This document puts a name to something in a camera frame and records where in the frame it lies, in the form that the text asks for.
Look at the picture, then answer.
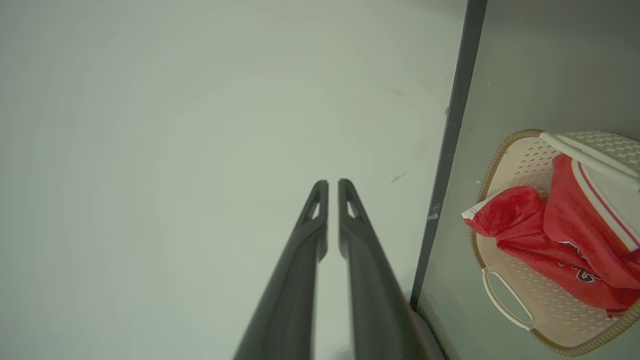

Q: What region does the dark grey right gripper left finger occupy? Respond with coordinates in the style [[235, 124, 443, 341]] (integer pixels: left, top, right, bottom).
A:
[[233, 180, 330, 360]]

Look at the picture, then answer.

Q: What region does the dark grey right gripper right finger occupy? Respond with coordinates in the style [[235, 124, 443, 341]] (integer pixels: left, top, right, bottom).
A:
[[338, 178, 446, 360]]

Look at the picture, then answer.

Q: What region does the red jersey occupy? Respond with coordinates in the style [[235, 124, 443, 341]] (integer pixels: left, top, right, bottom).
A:
[[461, 153, 640, 319]]

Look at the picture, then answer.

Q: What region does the cream perforated laundry basket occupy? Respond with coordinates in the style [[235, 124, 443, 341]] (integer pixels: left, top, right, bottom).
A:
[[469, 129, 640, 358]]

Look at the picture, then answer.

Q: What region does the dark grey baseboard strip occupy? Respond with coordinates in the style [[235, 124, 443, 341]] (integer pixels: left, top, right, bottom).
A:
[[410, 0, 488, 311]]

